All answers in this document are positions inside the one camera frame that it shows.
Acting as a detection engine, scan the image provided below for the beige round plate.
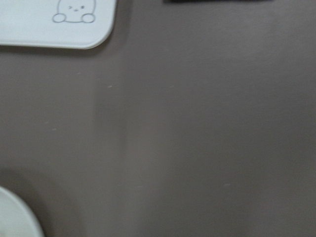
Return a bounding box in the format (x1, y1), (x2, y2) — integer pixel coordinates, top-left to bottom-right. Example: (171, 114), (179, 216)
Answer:
(0, 187), (44, 237)

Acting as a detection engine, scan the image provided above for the cream rabbit tray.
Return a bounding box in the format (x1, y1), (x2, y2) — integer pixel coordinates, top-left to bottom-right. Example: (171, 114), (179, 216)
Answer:
(0, 0), (118, 49)

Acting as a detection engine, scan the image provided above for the grey folded cloth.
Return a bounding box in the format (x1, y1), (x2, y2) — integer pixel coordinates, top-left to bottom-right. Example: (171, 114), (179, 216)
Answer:
(163, 0), (272, 4)

